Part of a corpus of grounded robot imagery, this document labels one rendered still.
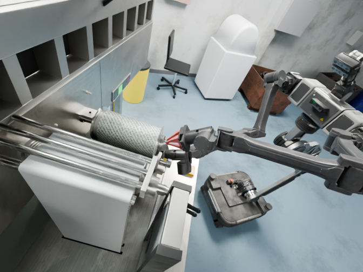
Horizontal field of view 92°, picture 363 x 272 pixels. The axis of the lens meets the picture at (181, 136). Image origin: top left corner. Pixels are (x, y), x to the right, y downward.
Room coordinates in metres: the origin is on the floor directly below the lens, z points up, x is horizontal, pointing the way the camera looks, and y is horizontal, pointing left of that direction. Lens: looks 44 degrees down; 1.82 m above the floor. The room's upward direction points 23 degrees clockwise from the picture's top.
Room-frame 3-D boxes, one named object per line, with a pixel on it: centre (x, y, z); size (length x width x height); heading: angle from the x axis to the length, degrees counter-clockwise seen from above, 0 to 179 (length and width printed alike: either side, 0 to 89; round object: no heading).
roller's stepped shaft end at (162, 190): (0.26, -0.02, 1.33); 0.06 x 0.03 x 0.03; 96
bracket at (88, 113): (0.47, 0.38, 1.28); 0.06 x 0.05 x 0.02; 96
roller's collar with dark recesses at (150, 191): (0.25, 0.04, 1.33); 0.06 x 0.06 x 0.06; 6
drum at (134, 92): (2.29, 0.99, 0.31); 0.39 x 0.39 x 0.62
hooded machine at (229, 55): (3.52, -0.25, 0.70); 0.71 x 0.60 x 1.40; 125
